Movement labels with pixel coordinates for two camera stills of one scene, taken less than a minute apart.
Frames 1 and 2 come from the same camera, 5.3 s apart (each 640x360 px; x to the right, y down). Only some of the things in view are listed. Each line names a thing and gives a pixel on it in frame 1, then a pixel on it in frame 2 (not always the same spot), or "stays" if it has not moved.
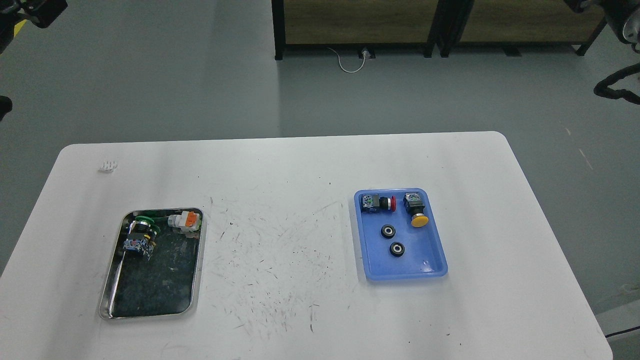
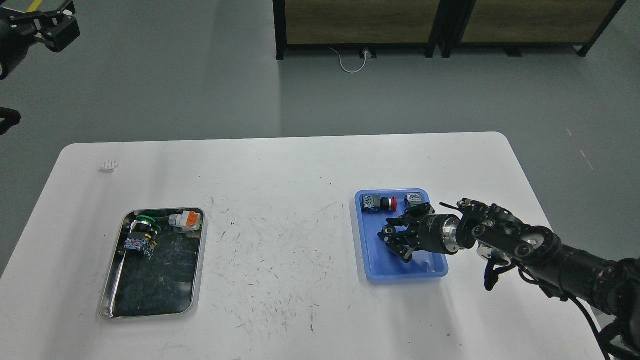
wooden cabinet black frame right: (510, 24) stays
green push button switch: (141, 235) stays
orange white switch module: (188, 220) stays
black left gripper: (43, 13) to (56, 29)
